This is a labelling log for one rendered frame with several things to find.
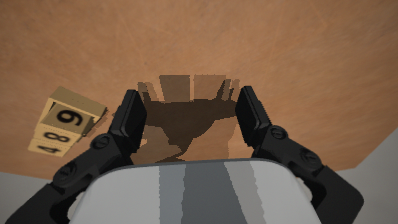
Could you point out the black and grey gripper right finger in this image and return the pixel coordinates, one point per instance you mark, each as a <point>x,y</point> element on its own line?
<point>334,200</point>

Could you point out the tan number cube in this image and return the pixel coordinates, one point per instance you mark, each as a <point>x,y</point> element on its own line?
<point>62,125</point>
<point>46,147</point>

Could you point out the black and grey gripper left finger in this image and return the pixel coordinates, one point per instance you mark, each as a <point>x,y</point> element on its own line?
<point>51,203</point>

